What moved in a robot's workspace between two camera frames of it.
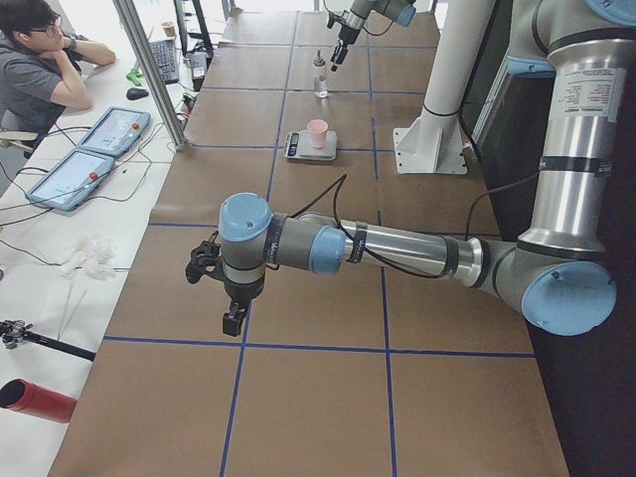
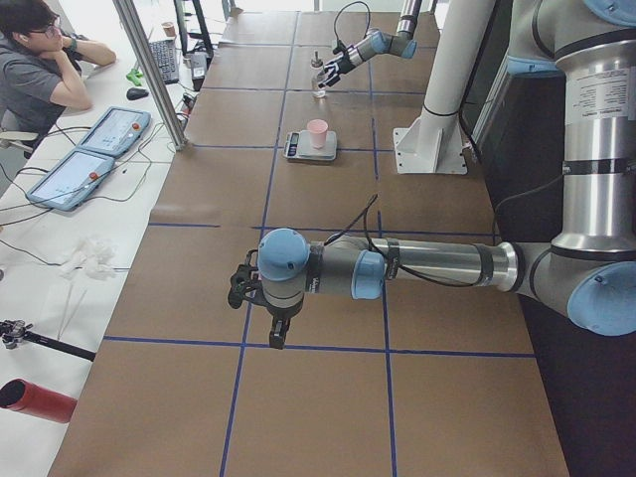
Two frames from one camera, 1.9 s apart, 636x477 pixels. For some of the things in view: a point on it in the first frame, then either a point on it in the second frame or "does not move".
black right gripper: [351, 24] to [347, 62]
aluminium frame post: [129, 15] does not move
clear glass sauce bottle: [320, 74] does not move
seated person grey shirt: [39, 80] does not move
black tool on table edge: [15, 332] does not move
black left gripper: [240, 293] to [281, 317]
